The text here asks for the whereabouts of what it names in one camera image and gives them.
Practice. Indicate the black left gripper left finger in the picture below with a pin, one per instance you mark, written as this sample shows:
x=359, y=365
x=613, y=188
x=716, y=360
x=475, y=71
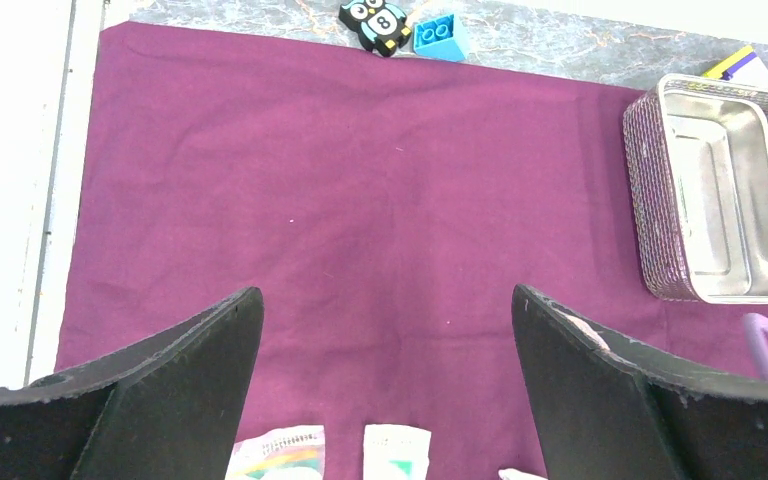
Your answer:
x=166, y=407

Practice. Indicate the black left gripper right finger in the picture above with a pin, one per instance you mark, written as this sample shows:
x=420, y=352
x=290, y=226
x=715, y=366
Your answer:
x=608, y=406

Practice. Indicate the metal mesh instrument tray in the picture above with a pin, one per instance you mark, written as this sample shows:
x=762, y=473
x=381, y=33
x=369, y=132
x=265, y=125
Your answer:
x=651, y=183

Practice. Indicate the suture packet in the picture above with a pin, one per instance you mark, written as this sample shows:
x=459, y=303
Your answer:
x=395, y=452

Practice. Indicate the purple cloth wrap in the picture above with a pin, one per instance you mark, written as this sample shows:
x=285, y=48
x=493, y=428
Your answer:
x=386, y=209

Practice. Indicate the white gauze wad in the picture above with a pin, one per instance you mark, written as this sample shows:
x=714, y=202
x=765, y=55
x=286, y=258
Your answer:
x=514, y=474

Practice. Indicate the steel left inner pan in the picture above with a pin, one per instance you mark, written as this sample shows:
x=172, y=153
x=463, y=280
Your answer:
x=718, y=155

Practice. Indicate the blue toy block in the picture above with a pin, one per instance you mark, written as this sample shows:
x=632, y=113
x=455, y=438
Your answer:
x=442, y=38

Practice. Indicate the black blue toy car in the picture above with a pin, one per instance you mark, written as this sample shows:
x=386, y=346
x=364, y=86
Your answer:
x=380, y=25

